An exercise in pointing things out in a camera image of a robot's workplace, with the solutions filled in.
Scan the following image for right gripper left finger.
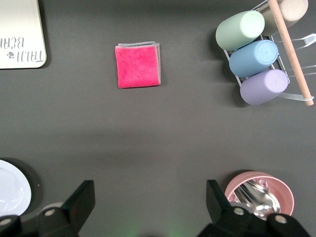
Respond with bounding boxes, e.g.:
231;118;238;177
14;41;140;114
0;180;96;237

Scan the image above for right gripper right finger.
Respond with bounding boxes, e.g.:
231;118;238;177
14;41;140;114
197;179;312;237

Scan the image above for white round plate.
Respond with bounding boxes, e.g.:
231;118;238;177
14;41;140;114
0;159;32;218

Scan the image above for metal scoop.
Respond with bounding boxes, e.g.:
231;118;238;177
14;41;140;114
229;179;281;221

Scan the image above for pink bowl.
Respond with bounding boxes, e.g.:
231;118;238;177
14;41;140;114
224;170;295;221

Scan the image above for purple cup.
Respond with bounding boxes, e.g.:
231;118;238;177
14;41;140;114
239;69;289;106

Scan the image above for folded pink cloth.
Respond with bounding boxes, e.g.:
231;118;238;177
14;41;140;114
115;40;161;90

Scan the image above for blue cup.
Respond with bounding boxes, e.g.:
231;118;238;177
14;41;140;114
229;39;279;79

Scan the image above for green cup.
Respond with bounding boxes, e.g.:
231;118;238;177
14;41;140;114
215;10;266;52

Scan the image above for cream tray with bear print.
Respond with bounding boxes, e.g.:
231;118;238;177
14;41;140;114
0;0;47;70

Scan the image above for beige cup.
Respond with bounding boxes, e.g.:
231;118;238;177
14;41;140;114
261;0;309;37

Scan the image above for white wire cup rack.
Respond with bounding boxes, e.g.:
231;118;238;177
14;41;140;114
222;0;316;107

